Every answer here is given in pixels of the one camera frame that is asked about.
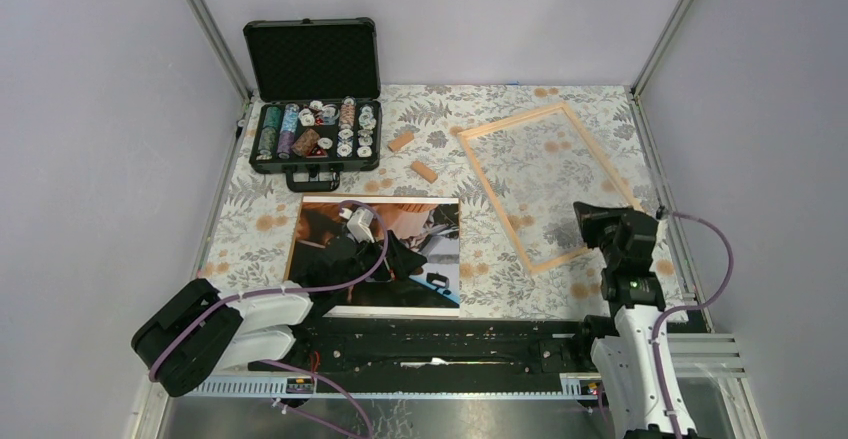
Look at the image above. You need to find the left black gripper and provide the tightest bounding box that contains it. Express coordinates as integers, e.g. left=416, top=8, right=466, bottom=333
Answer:
left=333, top=230, right=426, bottom=293

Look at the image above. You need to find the photo print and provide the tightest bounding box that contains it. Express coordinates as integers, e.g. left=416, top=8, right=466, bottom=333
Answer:
left=286, top=195, right=460, bottom=318

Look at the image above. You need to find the light wooden picture frame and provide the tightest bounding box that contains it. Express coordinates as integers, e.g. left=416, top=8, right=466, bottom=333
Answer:
left=458, top=102, right=642, bottom=274

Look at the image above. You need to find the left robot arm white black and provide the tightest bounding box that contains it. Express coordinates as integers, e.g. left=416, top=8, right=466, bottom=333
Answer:
left=130, top=232, right=434, bottom=397

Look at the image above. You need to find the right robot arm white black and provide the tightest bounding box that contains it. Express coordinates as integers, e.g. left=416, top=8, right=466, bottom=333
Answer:
left=573, top=201, right=699, bottom=438

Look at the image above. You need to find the wooden block near photo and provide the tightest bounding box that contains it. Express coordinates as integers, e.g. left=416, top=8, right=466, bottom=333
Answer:
left=410, top=161, right=438, bottom=184

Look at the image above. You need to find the floral patterned table mat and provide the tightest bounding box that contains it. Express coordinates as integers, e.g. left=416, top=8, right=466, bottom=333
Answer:
left=192, top=84, right=692, bottom=322

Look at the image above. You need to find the wooden block near case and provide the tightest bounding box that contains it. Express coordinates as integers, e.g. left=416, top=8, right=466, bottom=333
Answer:
left=388, top=131, right=415, bottom=153

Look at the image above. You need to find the black poker chip case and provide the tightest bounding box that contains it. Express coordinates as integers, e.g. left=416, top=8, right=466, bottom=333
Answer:
left=243, top=17, right=383, bottom=193

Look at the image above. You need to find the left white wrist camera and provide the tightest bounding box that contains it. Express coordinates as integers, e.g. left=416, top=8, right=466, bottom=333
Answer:
left=346, top=206, right=375, bottom=243

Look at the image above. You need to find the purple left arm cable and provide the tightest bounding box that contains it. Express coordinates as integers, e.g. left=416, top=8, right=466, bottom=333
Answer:
left=148, top=200, right=391, bottom=384

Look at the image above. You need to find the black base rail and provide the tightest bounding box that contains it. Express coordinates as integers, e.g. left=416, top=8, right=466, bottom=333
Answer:
left=280, top=315, right=619, bottom=380

